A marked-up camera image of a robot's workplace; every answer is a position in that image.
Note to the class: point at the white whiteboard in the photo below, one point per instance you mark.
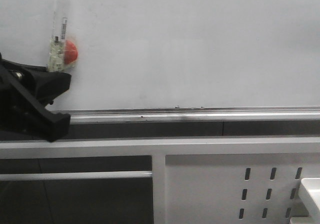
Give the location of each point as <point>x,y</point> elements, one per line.
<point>139,54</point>

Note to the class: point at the red round magnet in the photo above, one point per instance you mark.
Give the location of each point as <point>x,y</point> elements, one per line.
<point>71,52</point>

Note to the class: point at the white metal shelf frame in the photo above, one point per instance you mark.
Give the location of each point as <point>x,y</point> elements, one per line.
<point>157,181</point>

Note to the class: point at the white plastic bin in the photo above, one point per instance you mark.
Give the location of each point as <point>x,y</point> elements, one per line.
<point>309,193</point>

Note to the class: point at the white whiteboard marker pen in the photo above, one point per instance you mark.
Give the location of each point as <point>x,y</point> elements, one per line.
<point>58,36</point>

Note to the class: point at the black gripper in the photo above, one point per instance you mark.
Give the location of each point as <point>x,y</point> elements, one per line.
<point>26,90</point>

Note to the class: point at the aluminium whiteboard tray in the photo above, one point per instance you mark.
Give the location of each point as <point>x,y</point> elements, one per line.
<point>195,115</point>

